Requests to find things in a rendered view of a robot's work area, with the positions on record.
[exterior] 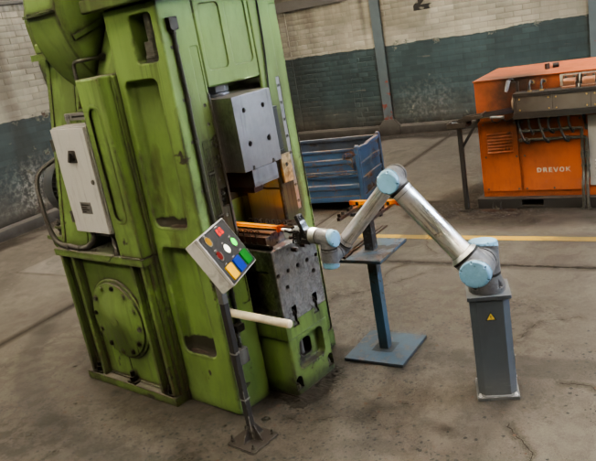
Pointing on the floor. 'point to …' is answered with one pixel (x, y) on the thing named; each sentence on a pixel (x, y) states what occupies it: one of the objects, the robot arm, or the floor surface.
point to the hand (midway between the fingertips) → (282, 227)
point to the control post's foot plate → (252, 439)
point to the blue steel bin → (342, 167)
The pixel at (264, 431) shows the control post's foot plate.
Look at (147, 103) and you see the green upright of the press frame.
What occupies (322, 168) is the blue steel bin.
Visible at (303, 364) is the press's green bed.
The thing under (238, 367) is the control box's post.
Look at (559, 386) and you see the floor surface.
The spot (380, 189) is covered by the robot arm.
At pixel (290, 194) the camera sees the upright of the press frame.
